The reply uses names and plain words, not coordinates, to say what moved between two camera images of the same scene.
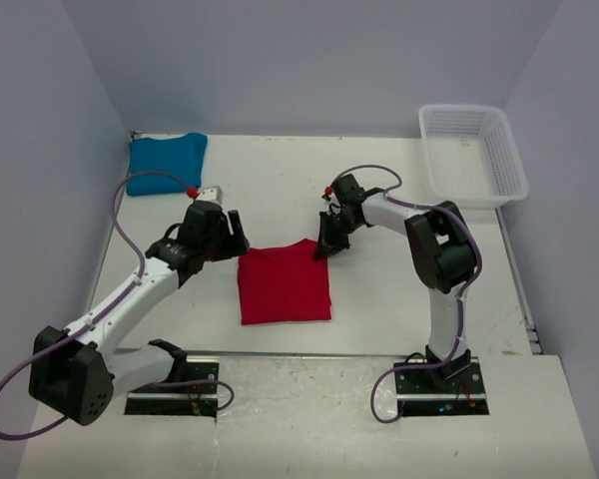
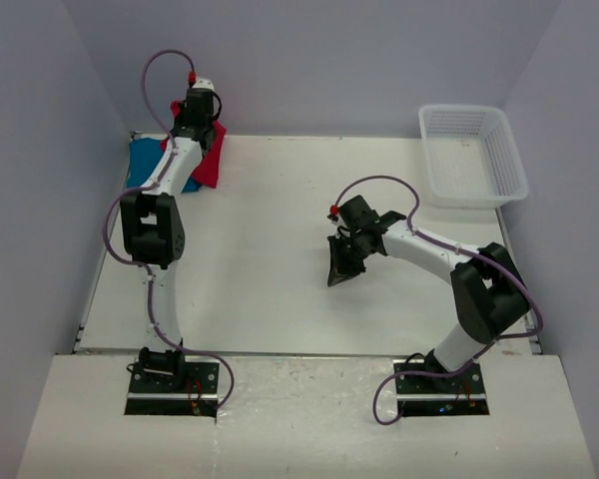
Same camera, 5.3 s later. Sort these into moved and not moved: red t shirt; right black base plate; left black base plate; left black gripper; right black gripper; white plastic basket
Moved: red t shirt; left black gripper; right black gripper
Not moved: white plastic basket; right black base plate; left black base plate
